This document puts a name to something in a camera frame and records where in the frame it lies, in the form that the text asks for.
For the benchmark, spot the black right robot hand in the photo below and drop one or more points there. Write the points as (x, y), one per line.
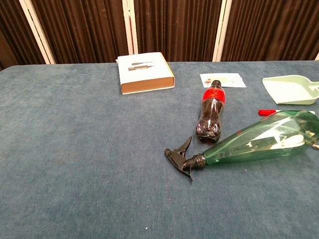
(316, 146)

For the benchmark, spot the green transparent spray bottle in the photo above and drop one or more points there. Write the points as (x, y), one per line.
(249, 147)

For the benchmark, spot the cola bottle with red label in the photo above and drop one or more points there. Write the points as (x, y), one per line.
(211, 112)

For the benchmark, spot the marker with red cap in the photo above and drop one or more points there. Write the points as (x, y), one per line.
(266, 112)

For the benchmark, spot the pale green dustpan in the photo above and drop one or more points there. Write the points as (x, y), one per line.
(286, 89)

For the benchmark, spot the white printed card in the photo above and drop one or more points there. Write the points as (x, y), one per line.
(234, 80)

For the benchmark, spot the dark brown curtain panel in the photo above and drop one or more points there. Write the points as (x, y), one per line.
(12, 32)
(84, 30)
(177, 30)
(274, 30)

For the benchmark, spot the white cardboard box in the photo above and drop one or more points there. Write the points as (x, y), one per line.
(143, 69)

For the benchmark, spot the blue velvet tablecloth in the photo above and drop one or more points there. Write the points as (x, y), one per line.
(99, 149)

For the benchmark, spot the white frame post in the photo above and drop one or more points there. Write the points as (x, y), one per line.
(220, 32)
(130, 27)
(37, 32)

